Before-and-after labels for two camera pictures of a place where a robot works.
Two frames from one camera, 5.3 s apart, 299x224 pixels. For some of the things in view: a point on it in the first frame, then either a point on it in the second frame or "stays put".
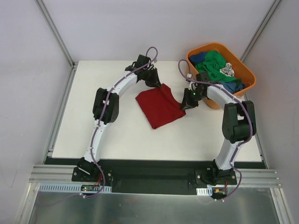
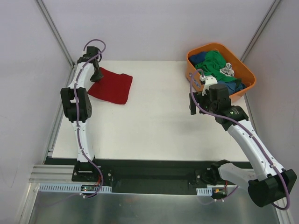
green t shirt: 212,62 stays put
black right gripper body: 190,98 to 193,102
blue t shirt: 233,86 stays put
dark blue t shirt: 197,58 stays put
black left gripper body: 151,76 to 96,76
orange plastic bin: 240,71 stays put
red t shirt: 159,106 to 113,87
